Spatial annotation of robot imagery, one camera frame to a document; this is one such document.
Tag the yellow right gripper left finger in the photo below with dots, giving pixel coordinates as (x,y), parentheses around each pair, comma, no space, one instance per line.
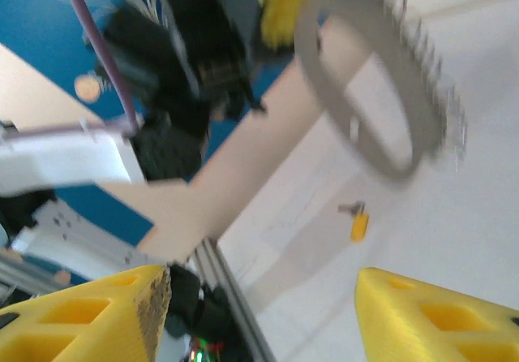
(121,337)

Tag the long aluminium base rail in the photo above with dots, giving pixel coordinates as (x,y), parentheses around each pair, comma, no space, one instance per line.
(238,309)

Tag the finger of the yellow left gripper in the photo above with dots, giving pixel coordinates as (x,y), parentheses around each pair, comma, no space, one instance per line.
(284,5)

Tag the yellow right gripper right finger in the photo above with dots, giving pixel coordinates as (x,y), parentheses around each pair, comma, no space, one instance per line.
(389,317)

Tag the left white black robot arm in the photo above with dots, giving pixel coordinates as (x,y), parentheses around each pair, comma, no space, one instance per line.
(61,163)

